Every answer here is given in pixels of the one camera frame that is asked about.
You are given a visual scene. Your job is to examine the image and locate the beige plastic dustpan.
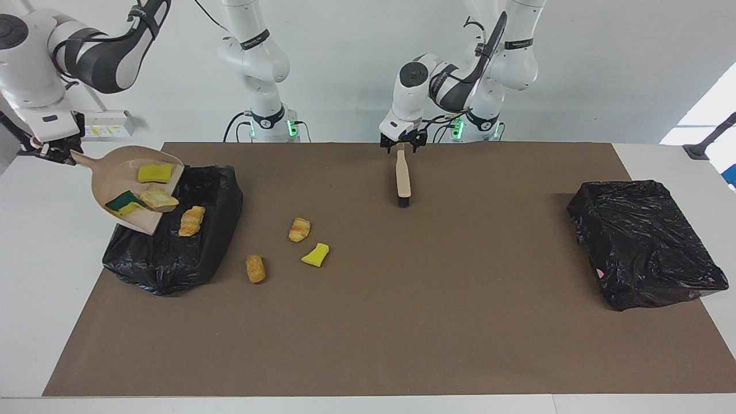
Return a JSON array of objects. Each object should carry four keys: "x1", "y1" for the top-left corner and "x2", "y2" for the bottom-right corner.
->
[{"x1": 70, "y1": 145, "x2": 185, "y2": 235}]

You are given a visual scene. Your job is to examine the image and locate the small yellow sponge piece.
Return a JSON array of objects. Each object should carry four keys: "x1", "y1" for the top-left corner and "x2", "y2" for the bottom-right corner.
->
[{"x1": 301, "y1": 243, "x2": 330, "y2": 268}]

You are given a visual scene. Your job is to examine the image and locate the green and yellow sponge piece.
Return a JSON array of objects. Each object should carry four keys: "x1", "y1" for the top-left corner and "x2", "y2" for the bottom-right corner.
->
[{"x1": 105, "y1": 190, "x2": 149, "y2": 217}]

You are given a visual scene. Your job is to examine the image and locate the white wall socket box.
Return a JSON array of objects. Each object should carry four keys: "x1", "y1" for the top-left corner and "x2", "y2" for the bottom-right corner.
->
[{"x1": 80, "y1": 110, "x2": 137, "y2": 139}]

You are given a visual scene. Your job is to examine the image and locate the black base power cable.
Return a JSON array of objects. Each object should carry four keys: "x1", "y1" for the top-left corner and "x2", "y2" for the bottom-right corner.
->
[
  {"x1": 428, "y1": 112, "x2": 463, "y2": 143},
  {"x1": 223, "y1": 111, "x2": 254, "y2": 143}
]

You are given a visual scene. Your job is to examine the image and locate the orange striped croissant piece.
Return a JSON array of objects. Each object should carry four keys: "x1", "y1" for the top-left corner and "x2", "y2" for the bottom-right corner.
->
[{"x1": 178, "y1": 205, "x2": 206, "y2": 237}]

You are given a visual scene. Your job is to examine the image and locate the large yellow sponge piece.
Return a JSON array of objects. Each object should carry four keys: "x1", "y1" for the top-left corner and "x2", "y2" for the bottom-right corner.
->
[{"x1": 137, "y1": 163, "x2": 174, "y2": 184}]

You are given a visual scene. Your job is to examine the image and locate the black bag-lined bin pink spot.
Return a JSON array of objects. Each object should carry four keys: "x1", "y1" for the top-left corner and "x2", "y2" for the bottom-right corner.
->
[{"x1": 567, "y1": 179, "x2": 729, "y2": 312}]

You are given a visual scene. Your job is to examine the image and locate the brown table mat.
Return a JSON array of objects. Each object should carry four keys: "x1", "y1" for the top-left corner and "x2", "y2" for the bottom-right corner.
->
[{"x1": 43, "y1": 142, "x2": 736, "y2": 397}]

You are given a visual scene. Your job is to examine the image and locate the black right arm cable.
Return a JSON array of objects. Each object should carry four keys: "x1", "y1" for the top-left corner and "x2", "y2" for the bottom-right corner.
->
[{"x1": 193, "y1": 0, "x2": 226, "y2": 32}]

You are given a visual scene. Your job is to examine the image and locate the beige brush with black bristles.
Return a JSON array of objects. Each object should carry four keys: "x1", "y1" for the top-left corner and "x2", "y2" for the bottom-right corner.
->
[{"x1": 396, "y1": 148, "x2": 412, "y2": 208}]

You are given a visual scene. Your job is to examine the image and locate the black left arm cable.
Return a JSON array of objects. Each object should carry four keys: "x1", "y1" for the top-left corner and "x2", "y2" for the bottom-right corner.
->
[{"x1": 423, "y1": 14, "x2": 507, "y2": 126}]

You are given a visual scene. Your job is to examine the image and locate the black camera stand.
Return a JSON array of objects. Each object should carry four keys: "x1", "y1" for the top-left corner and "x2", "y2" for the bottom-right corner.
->
[
  {"x1": 0, "y1": 108, "x2": 36, "y2": 156},
  {"x1": 683, "y1": 112, "x2": 736, "y2": 160}
]

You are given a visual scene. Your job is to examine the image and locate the white wall cable duct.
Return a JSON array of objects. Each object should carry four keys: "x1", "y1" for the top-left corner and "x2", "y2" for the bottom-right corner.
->
[{"x1": 80, "y1": 86, "x2": 108, "y2": 113}]

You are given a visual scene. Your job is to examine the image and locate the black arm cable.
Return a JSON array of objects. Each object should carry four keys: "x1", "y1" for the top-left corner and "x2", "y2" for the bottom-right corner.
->
[
  {"x1": 423, "y1": 14, "x2": 507, "y2": 126},
  {"x1": 193, "y1": 0, "x2": 226, "y2": 32}
]

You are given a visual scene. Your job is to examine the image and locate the whole striped croissant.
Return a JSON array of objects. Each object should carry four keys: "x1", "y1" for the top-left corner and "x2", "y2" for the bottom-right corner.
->
[{"x1": 288, "y1": 217, "x2": 312, "y2": 243}]

